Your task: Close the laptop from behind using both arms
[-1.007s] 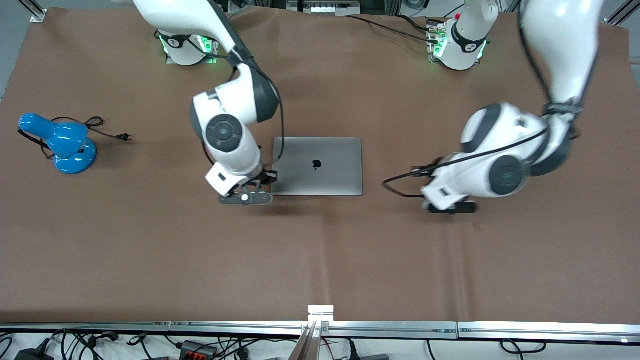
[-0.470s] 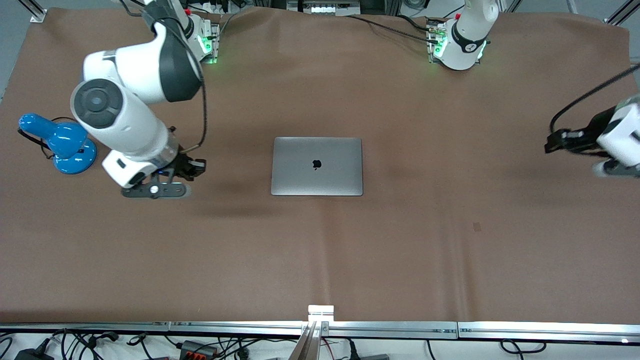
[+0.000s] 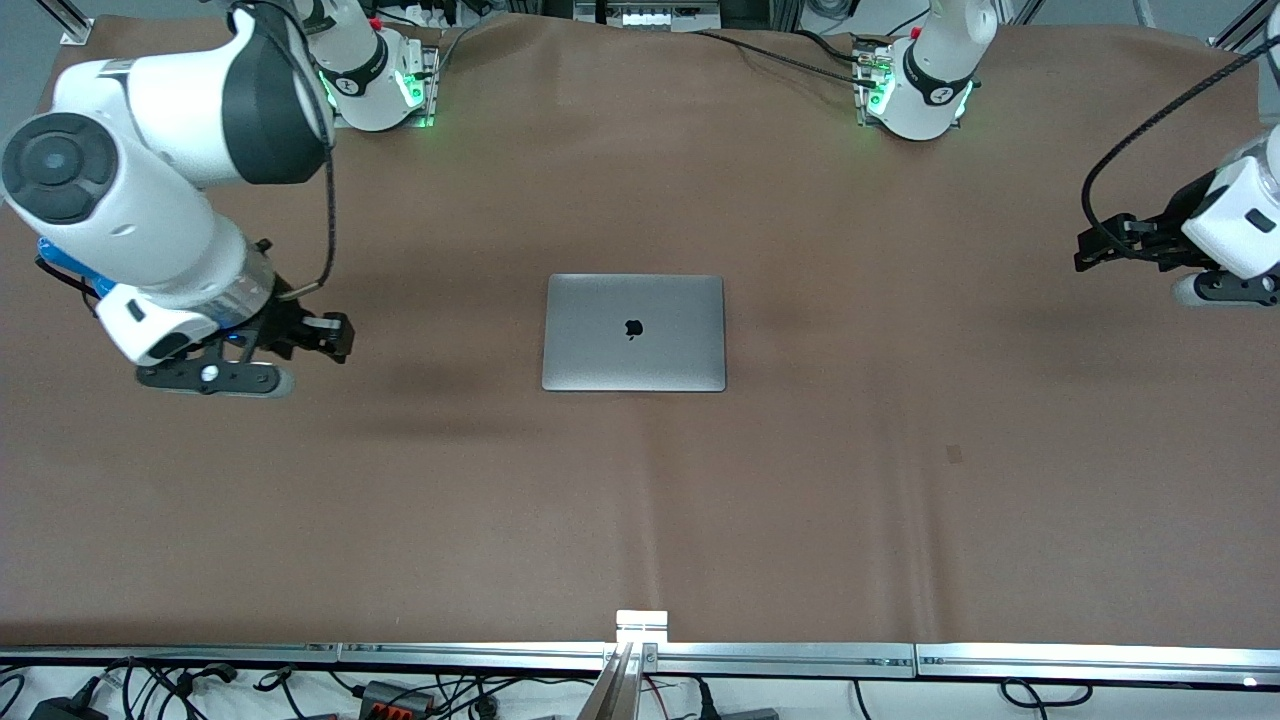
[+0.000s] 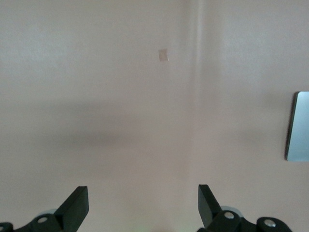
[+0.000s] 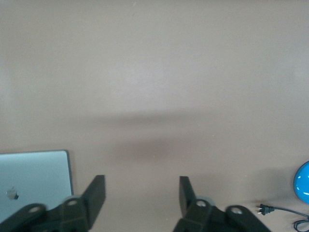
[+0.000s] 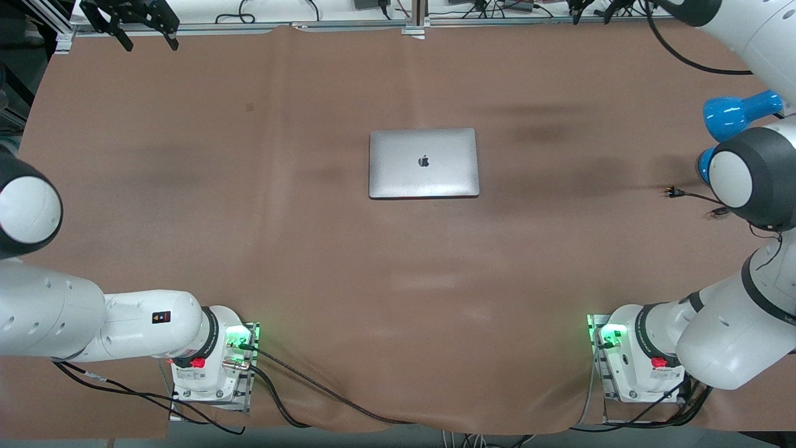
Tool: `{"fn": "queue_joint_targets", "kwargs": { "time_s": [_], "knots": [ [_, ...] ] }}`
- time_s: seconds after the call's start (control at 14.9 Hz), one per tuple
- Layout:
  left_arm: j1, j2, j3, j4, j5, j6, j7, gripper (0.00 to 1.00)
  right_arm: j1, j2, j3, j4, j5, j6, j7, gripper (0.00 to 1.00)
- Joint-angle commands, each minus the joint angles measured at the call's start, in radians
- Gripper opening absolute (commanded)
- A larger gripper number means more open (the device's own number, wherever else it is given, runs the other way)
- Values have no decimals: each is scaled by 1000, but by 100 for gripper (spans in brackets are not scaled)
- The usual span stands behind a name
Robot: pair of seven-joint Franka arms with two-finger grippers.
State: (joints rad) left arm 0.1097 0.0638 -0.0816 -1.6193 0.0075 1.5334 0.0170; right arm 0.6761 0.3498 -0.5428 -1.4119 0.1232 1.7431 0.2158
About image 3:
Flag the silver grey laptop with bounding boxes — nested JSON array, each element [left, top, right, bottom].
[[541, 273, 728, 393]]

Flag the aluminium corner profile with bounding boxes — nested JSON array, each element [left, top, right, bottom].
[[34, 0, 97, 47], [1204, 0, 1279, 51]]

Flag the brown table cover mat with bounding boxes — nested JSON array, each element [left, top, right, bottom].
[[0, 12, 1280, 651]]

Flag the grey connector box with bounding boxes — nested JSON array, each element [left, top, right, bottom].
[[358, 681, 438, 717]]

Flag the black power adapter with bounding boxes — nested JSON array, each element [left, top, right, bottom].
[[28, 690, 109, 720]]

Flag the grey power strip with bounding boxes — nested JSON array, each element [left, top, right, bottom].
[[574, 0, 723, 33]]

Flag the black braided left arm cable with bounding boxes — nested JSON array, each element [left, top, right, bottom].
[[1082, 34, 1280, 237]]

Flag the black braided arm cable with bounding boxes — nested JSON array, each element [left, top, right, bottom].
[[228, 0, 339, 301], [1082, 34, 1280, 237]]

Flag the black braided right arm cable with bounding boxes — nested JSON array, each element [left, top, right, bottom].
[[228, 0, 339, 301]]

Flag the aluminium frame rail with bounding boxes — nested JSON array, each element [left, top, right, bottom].
[[338, 642, 614, 673], [0, 644, 342, 669], [648, 642, 918, 675], [914, 644, 1280, 689]]

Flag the black cable to arm base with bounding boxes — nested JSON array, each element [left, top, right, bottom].
[[688, 28, 883, 89]]

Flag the black floor cable loop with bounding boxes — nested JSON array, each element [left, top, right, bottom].
[[98, 656, 243, 720], [1000, 677, 1093, 714]]

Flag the white metal bracket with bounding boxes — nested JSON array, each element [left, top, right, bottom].
[[614, 609, 670, 647]]

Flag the aluminium camera post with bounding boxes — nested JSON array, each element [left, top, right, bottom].
[[574, 640, 643, 720]]

